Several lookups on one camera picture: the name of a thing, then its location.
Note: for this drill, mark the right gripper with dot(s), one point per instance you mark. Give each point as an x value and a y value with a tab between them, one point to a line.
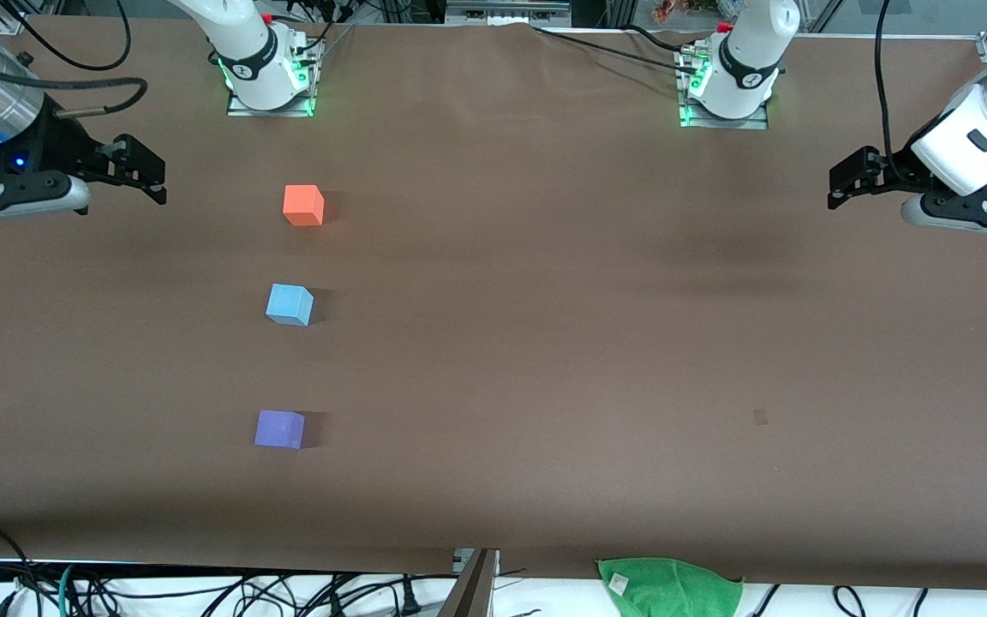
55	143

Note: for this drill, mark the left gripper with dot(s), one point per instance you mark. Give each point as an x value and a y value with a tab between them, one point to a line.
899	169

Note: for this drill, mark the blue block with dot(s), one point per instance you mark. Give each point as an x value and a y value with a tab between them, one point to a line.
288	304

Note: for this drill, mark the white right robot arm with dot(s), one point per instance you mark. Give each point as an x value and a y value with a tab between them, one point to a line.
236	34

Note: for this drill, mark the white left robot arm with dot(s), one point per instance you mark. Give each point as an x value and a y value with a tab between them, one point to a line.
750	51

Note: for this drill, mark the orange block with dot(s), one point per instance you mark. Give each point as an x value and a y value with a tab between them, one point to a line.
302	206

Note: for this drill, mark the purple block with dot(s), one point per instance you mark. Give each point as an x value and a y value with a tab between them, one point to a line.
279	428

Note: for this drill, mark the brown table cover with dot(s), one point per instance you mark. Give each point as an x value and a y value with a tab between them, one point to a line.
493	386

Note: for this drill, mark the green cloth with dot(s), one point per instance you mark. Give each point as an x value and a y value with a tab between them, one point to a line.
673	591

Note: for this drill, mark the black power plug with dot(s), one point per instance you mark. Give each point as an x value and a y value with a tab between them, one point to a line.
410	600

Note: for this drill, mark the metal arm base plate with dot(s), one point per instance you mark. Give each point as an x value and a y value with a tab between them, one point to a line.
241	110
733	124

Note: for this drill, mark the aluminium extrusion post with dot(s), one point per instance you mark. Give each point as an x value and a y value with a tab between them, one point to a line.
619	10

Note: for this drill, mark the silver metal frame bar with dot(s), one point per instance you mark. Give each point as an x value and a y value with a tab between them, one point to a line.
502	13

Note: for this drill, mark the grey metal bracket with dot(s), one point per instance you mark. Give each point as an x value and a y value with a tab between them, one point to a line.
472	591

